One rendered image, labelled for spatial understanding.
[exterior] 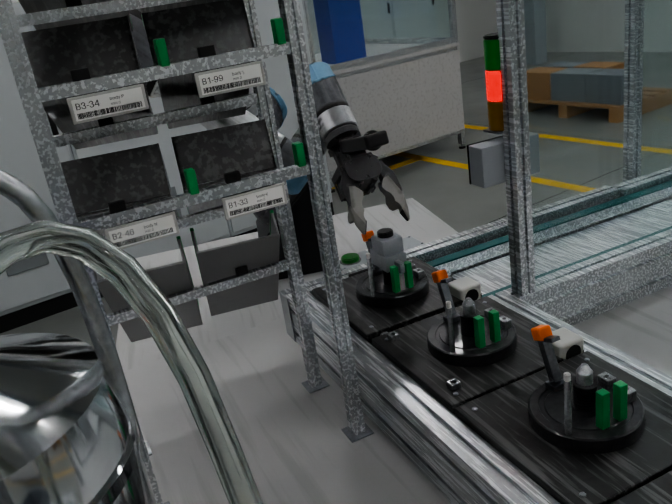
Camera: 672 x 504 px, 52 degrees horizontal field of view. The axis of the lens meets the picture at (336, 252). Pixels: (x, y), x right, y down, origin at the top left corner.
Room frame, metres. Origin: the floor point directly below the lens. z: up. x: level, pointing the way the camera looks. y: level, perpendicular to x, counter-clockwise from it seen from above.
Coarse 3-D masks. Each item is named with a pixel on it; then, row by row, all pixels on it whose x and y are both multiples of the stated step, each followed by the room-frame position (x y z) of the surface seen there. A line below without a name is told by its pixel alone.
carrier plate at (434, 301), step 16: (432, 272) 1.24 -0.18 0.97; (320, 288) 1.25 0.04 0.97; (352, 288) 1.23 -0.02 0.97; (432, 288) 1.17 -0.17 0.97; (352, 304) 1.16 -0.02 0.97; (416, 304) 1.12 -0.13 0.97; (432, 304) 1.11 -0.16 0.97; (352, 320) 1.09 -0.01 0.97; (368, 320) 1.08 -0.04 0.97; (384, 320) 1.07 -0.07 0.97; (400, 320) 1.06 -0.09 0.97; (416, 320) 1.07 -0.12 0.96; (368, 336) 1.03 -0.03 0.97
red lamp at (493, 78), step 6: (486, 72) 1.15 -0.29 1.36; (492, 72) 1.13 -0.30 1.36; (498, 72) 1.13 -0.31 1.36; (486, 78) 1.15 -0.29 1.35; (492, 78) 1.13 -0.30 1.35; (498, 78) 1.13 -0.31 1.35; (486, 84) 1.15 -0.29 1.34; (492, 84) 1.13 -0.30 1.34; (498, 84) 1.13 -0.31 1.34; (486, 90) 1.15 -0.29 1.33; (492, 90) 1.13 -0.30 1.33; (498, 90) 1.13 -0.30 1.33; (492, 96) 1.13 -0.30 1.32; (498, 96) 1.13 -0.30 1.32
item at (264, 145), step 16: (224, 128) 0.94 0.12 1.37; (240, 128) 0.95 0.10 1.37; (256, 128) 0.95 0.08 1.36; (176, 144) 0.93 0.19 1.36; (192, 144) 0.93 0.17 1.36; (208, 144) 0.93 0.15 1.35; (224, 144) 0.93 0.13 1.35; (240, 144) 0.94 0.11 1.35; (256, 144) 0.94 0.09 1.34; (176, 160) 0.95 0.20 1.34; (192, 160) 0.92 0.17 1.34; (208, 160) 0.92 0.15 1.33; (224, 160) 0.92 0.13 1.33; (240, 160) 0.93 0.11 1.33; (256, 160) 0.93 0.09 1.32; (272, 160) 0.93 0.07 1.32; (208, 176) 0.91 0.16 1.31; (192, 208) 1.05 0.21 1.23; (208, 208) 1.09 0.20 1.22
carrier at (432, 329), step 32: (448, 320) 0.90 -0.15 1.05; (480, 320) 0.90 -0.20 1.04; (512, 320) 1.00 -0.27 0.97; (384, 352) 0.97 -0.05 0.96; (416, 352) 0.95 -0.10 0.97; (448, 352) 0.90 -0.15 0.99; (480, 352) 0.89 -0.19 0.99; (512, 352) 0.90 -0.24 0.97; (576, 352) 0.88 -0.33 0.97; (480, 384) 0.83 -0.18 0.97
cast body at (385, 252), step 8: (384, 232) 1.18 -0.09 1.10; (392, 232) 1.18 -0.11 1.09; (376, 240) 1.17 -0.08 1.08; (384, 240) 1.16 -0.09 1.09; (392, 240) 1.16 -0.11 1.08; (400, 240) 1.17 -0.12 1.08; (376, 248) 1.18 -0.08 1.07; (384, 248) 1.16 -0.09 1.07; (392, 248) 1.16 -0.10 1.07; (400, 248) 1.17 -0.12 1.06; (376, 256) 1.18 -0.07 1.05; (384, 256) 1.16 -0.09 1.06; (392, 256) 1.16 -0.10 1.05; (400, 256) 1.16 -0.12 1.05; (376, 264) 1.19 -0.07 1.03; (384, 264) 1.16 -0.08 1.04; (392, 264) 1.15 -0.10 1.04; (400, 264) 1.14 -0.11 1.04; (400, 272) 1.14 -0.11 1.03
